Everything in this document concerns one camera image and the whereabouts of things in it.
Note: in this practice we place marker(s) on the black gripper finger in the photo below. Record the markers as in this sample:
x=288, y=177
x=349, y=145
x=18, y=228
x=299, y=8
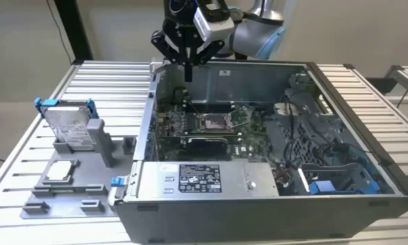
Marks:
x=164, y=49
x=208, y=49

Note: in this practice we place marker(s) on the hard disk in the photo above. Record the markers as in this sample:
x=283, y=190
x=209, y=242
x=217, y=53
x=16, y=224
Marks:
x=68, y=127

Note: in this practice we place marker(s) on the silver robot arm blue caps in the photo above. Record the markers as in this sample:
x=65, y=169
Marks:
x=251, y=38

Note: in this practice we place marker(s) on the grey disk bay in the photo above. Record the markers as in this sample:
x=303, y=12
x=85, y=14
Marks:
x=329, y=168

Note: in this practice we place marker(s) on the blue disk carrier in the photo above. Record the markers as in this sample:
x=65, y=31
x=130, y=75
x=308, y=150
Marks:
x=323, y=187

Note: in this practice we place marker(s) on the black RAM slot row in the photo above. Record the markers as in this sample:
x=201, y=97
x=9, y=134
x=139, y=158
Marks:
x=211, y=106
x=217, y=132

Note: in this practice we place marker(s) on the thin metal locking lever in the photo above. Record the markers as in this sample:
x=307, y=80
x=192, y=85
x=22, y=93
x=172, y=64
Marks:
x=244, y=123
x=193, y=107

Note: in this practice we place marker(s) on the CPU socket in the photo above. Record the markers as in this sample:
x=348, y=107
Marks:
x=212, y=123

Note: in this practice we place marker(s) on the green motherboard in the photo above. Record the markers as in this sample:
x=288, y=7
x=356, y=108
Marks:
x=248, y=132

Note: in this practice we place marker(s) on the black graphics card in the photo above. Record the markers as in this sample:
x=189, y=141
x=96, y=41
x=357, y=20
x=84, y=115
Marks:
x=207, y=146

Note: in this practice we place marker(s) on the perforated metal drive cage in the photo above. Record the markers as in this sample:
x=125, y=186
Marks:
x=292, y=132

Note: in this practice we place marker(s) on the silver power supply unit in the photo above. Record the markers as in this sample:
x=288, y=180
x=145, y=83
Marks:
x=255, y=178

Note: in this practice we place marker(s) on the black block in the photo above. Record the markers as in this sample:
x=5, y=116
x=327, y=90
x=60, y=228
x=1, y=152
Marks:
x=380, y=85

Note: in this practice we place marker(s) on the blue case latch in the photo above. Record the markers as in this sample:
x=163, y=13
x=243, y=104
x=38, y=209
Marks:
x=116, y=181

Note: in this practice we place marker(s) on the grey parts rack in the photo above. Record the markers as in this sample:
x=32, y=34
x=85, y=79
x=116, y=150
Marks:
x=84, y=176

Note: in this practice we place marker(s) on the silver CPU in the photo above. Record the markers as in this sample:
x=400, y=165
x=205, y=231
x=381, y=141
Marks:
x=58, y=171

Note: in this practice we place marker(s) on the green RAM stick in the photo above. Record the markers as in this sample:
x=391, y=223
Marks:
x=68, y=189

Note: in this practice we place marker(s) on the open grey PC case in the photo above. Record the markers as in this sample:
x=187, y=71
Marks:
x=224, y=219

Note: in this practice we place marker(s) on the black vertical post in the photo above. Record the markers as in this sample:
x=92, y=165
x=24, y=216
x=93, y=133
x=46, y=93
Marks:
x=77, y=38

